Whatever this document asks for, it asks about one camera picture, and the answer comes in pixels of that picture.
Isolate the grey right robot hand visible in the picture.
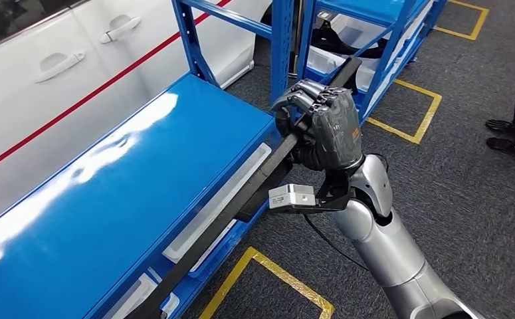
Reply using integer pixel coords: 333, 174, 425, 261
271, 79, 365, 173

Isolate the long black plastic frame part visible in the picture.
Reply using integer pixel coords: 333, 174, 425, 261
125, 56, 363, 319

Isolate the bulky black part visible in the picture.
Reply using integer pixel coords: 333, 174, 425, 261
312, 19, 390, 60

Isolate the blue metal shelf rack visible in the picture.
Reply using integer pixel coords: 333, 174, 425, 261
296, 0, 447, 125
0, 0, 296, 319

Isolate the yellow floor tape square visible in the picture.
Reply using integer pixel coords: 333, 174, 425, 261
197, 246, 335, 319
366, 79, 443, 146

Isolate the white car with red stripe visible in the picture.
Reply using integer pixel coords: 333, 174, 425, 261
0, 0, 276, 232

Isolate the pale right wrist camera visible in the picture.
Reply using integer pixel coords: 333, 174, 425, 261
268, 183, 318, 210

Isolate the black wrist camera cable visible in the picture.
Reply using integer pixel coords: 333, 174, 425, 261
303, 213, 369, 272

